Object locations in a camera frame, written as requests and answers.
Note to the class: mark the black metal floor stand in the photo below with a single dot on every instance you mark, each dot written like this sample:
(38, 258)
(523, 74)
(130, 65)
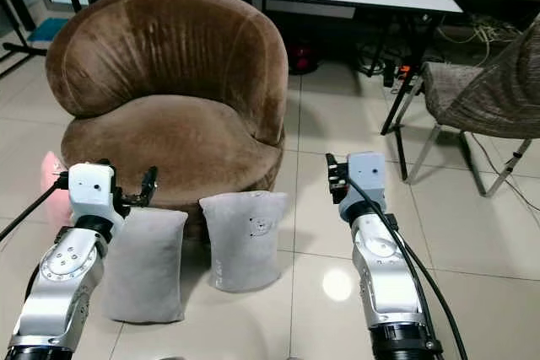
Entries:
(13, 40)

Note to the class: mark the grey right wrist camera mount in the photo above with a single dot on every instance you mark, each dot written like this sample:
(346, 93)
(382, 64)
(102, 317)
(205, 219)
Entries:
(363, 176)

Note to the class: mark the brown plush round sofa chair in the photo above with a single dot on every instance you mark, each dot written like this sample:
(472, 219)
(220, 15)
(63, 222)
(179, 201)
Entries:
(169, 137)

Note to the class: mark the plain grey pillow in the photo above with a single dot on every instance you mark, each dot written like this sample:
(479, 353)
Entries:
(145, 267)

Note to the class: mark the grey pillow with small print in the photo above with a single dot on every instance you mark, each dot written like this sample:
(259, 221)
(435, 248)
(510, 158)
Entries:
(243, 242)

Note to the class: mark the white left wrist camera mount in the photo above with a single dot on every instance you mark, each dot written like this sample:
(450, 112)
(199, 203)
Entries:
(91, 191)

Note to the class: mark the blue floor mat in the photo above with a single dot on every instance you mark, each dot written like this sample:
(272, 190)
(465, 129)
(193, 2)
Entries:
(48, 29)

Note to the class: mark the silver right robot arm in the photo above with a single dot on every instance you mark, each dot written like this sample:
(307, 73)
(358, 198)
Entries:
(386, 280)

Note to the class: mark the grey fabric metal-leg chair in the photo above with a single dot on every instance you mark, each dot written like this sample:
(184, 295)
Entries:
(485, 94)

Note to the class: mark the black power strip orange switch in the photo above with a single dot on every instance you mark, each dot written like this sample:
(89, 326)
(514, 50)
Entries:
(399, 73)

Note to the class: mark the red round object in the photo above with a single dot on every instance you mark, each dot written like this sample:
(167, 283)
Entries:
(303, 56)

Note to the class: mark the pink fluffy pillow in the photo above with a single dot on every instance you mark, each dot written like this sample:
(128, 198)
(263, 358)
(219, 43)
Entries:
(53, 200)

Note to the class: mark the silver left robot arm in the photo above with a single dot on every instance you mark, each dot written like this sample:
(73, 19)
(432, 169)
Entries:
(55, 292)

